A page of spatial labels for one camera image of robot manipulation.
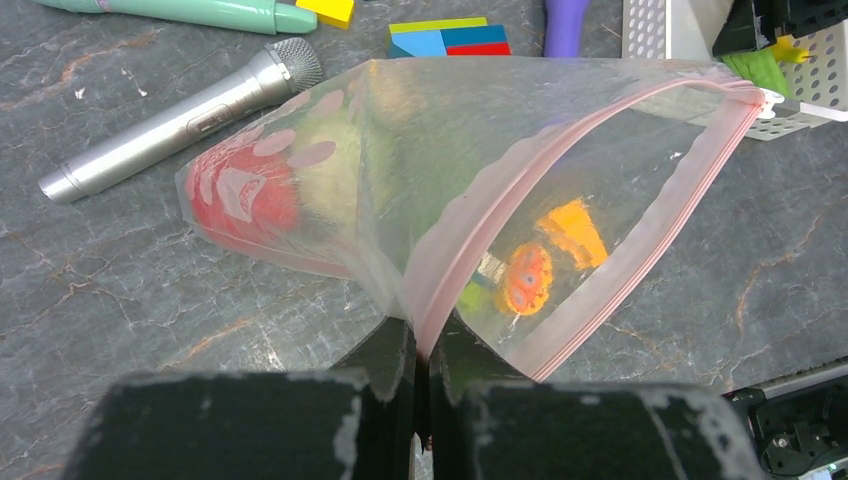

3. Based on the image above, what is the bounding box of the short green toy gourd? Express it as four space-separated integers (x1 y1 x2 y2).
719 49 790 97

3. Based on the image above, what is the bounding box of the orange round toy slice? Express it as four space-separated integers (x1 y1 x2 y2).
500 243 554 316

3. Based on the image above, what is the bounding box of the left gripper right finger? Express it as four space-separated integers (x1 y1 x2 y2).
429 315 762 479

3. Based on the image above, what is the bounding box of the white perforated plastic basket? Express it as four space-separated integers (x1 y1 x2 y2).
622 0 847 141

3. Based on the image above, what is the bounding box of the green white blue brick stack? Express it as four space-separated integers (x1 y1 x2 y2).
457 252 508 317

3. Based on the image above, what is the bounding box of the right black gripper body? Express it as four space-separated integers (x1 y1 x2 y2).
712 0 847 57

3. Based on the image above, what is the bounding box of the yellow small brick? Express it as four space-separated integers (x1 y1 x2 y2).
295 0 354 30

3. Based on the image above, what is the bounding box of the silver toy microphone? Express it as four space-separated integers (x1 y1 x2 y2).
38 38 323 204

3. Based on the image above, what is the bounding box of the purple toy microphone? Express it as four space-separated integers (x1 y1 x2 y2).
543 0 590 58

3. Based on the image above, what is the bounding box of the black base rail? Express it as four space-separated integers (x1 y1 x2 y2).
724 357 847 479

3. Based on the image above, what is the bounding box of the red toy apple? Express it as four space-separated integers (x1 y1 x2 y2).
183 145 301 251

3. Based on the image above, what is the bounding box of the orange stepped brick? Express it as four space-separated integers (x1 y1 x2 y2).
535 198 608 270

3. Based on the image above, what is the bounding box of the mint green toy microphone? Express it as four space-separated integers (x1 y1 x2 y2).
40 0 318 35

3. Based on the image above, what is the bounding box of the clear polka dot zip bag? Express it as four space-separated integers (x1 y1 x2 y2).
174 56 786 384

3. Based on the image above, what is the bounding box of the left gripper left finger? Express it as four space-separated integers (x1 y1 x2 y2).
63 318 416 479

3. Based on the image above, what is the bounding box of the blue red green brick stack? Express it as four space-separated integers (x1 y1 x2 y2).
386 17 512 59

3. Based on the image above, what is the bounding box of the yellow toy banana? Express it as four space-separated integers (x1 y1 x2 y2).
769 35 812 64

